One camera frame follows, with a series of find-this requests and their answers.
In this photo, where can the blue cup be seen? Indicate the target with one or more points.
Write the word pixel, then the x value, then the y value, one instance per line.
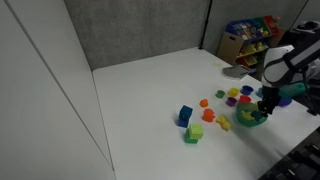
pixel 247 90

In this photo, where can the green translucent bowl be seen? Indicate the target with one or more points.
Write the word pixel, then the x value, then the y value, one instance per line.
pixel 242 122

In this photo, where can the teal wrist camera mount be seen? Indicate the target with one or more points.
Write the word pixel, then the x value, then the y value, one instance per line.
pixel 292 90

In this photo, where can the yellow toy in bowl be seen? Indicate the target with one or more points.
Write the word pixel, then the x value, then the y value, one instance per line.
pixel 246 116

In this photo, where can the yellow tall cup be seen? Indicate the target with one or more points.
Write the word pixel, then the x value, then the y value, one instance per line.
pixel 234 92

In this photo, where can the red cup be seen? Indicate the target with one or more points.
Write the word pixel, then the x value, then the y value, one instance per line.
pixel 244 99

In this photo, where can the blue storage bin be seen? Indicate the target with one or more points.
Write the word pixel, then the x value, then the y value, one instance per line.
pixel 245 30

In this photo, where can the grey flat device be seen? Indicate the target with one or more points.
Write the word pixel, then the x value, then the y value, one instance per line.
pixel 236 72

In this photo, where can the small purple cup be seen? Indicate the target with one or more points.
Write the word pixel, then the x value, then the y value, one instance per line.
pixel 231 102

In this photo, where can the light green cube block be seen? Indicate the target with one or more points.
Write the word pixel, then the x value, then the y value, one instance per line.
pixel 196 131

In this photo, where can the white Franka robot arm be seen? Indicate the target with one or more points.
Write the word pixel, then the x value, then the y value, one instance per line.
pixel 278 65

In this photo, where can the yellow animal toy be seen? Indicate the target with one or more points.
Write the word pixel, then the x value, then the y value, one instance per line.
pixel 224 123

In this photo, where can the orange animal toy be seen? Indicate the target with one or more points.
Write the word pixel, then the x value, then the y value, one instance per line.
pixel 208 115

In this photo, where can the black equipment stand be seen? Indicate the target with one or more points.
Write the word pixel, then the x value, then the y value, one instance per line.
pixel 300 160

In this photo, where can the small green cup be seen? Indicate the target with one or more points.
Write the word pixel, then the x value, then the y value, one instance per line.
pixel 220 94

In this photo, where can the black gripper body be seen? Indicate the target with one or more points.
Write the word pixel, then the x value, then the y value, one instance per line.
pixel 270 95

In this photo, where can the dark green toy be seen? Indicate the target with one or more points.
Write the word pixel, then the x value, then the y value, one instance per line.
pixel 257 115

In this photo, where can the black vertical pole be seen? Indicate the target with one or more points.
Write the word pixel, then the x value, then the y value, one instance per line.
pixel 205 23

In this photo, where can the dark green flat block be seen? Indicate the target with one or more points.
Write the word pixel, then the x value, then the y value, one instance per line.
pixel 190 139

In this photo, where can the blue cube block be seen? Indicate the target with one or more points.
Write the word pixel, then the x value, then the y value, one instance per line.
pixel 185 112

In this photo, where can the red storage bin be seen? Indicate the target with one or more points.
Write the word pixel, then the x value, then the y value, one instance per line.
pixel 270 24

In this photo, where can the wooden toy shelf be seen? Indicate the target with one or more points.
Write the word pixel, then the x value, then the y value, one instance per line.
pixel 229 46

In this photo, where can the purple bowl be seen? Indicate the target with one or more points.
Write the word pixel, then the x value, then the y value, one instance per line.
pixel 285 102

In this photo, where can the dark blue flat block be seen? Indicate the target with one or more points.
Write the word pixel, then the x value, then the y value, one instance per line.
pixel 182 123

